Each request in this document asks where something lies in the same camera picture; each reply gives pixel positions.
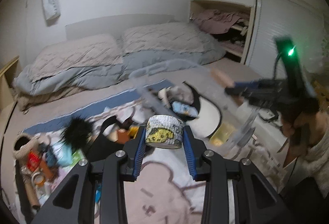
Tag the teal tissue pack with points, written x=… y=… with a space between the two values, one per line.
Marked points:
x=63 y=154

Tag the black feather pom pom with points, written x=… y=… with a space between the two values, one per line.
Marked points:
x=77 y=133

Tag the red snack box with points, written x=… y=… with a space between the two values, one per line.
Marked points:
x=33 y=160

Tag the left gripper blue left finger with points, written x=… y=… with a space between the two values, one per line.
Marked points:
x=119 y=168

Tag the white louvered closet door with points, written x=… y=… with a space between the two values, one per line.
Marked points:
x=293 y=18

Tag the blue white sachet pack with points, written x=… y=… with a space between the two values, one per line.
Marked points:
x=184 y=109

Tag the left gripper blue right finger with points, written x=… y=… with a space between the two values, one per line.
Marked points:
x=208 y=166

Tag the right beige quilted pillow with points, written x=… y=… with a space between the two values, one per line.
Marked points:
x=174 y=36

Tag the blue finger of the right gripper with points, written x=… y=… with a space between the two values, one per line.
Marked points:
x=245 y=92
x=248 y=84

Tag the black sun visor cap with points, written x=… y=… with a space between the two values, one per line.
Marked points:
x=102 y=147

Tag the cardboard tube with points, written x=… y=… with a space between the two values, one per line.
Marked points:
x=31 y=193

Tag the beige fleece sleeve forearm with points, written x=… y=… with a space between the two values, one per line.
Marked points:
x=307 y=163

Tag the patterned tape roll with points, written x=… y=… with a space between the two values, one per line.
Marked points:
x=164 y=131

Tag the grey blue duvet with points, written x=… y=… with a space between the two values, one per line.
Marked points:
x=92 y=78

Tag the wooden bedside shelf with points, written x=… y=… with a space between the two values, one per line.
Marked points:
x=8 y=72

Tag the left beige quilted pillow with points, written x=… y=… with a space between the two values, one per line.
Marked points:
x=93 y=51

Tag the beige quilted pillow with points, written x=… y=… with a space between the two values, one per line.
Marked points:
x=174 y=36
x=93 y=51

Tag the white bed headboard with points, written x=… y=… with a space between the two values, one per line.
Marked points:
x=113 y=25

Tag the blue scrunchie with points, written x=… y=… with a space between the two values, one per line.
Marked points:
x=50 y=157

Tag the white black sun visor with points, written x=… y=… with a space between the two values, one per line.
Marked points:
x=209 y=114

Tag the brown leather pouch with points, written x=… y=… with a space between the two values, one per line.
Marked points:
x=49 y=173

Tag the clear plastic storage bin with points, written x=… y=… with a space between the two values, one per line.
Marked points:
x=233 y=134

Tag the beige fuzzy slipper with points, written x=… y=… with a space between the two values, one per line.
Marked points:
x=23 y=144

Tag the pink clothes pile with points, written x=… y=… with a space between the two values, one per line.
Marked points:
x=216 y=22

